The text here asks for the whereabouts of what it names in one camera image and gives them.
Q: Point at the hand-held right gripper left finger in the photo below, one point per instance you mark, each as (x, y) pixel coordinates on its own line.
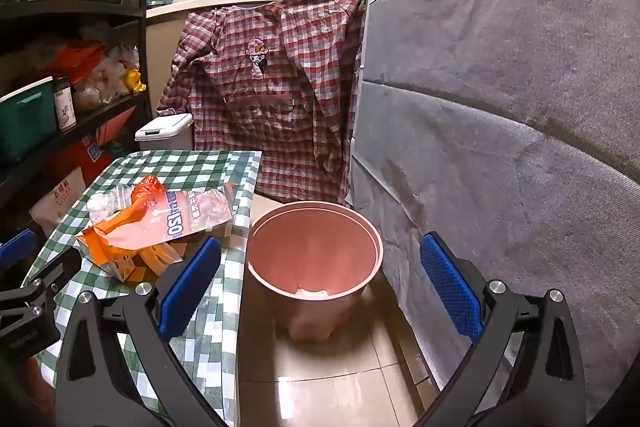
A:
(187, 292)

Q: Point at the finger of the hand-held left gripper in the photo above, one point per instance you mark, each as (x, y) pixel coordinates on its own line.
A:
(15, 249)
(30, 293)

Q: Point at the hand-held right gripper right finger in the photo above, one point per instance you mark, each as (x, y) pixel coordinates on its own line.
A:
(450, 287)

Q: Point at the red white snack packet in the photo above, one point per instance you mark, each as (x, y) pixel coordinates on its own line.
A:
(200, 212)

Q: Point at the orange snack bag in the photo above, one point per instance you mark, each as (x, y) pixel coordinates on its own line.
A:
(130, 232)

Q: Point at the white tissue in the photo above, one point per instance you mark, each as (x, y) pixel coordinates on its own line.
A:
(107, 204)

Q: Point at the pink plastic bucket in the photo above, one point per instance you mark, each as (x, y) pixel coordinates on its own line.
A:
(310, 252)

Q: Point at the white printed paper bag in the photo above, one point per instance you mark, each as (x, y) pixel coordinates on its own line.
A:
(57, 202)

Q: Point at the orange carton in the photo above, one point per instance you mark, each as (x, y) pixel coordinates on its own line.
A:
(95, 157)

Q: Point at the green checkered tablecloth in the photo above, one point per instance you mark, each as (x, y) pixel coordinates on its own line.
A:
(165, 167)

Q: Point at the green storage box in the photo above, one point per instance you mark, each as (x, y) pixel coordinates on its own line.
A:
(25, 122)

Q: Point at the labelled jar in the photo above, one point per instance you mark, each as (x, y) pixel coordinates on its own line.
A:
(64, 107)

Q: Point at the white lidded bin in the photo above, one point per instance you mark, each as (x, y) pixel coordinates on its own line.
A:
(160, 127)

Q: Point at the grey sofa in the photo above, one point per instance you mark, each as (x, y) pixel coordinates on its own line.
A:
(500, 107)

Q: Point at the clear bag of food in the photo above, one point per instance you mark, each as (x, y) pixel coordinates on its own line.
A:
(107, 79)

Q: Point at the orange plastic bag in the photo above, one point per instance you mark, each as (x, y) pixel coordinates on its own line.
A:
(75, 62)

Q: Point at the red plaid shirt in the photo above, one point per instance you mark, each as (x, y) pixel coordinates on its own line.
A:
(280, 107)

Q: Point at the black shelf rack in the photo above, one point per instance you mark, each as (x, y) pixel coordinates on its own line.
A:
(75, 9)

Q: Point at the white kitchen counter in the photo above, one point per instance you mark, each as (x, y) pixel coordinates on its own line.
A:
(170, 11)

